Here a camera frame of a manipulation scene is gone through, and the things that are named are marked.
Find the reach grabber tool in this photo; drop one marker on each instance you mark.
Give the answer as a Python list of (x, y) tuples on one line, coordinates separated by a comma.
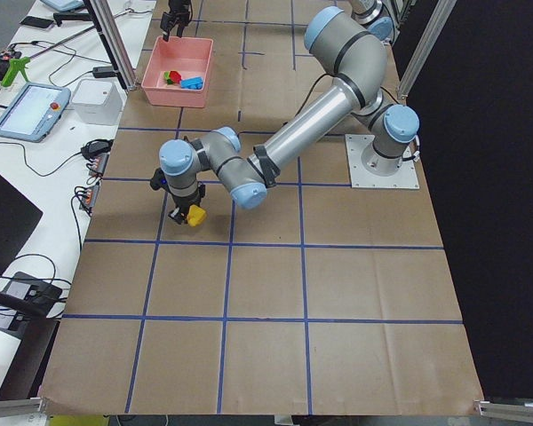
[(19, 65)]

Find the blue toy block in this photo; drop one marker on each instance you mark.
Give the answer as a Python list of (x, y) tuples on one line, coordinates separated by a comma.
[(194, 83)]

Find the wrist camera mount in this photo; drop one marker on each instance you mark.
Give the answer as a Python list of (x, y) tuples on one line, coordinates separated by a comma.
[(158, 181)]

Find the green toy block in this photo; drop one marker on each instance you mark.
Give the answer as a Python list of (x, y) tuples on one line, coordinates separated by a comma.
[(168, 77)]

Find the black power adapter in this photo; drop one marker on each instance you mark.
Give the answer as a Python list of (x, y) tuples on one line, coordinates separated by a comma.
[(103, 72)]

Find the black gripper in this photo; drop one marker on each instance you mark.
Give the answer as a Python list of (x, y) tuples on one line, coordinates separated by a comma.
[(178, 9), (183, 205)]

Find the aluminium frame post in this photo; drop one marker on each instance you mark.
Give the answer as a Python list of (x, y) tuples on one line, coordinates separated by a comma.
[(104, 22)]

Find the teach pendant tablet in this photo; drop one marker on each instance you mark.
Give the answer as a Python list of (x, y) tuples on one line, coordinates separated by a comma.
[(34, 112)]

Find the yellow toy block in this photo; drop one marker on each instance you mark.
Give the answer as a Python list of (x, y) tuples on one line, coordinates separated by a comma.
[(196, 215)]

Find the white square device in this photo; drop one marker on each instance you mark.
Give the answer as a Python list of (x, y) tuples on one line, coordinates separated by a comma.
[(97, 102)]

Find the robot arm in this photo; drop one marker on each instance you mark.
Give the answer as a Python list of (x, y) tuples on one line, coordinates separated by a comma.
[(356, 61), (372, 14)]

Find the pink plastic box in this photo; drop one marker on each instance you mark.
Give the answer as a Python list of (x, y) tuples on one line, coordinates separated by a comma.
[(169, 63)]

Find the red toy block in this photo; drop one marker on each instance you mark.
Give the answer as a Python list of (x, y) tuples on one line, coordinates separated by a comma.
[(175, 77)]

